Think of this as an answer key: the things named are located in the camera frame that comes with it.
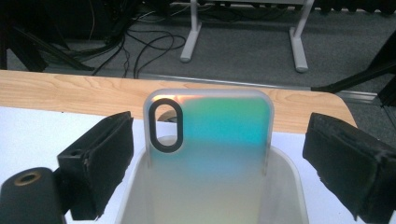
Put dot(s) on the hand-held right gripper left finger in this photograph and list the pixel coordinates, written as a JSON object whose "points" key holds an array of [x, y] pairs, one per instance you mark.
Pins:
{"points": [[106, 161]]}

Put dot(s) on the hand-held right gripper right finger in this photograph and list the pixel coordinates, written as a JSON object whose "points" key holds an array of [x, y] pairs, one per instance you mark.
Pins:
{"points": [[348, 165]]}

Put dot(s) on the white plastic bin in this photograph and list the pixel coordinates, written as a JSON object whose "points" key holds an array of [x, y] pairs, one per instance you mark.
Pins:
{"points": [[291, 189]]}

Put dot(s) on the iridescent phone case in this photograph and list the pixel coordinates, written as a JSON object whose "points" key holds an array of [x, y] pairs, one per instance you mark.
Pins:
{"points": [[218, 130]]}

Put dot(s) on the black metal frame stand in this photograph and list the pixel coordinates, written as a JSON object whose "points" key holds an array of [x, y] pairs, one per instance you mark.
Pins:
{"points": [[386, 93], [25, 53]]}

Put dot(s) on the white metal desk frame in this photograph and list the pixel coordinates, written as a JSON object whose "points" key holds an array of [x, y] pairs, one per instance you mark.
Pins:
{"points": [[195, 18]]}

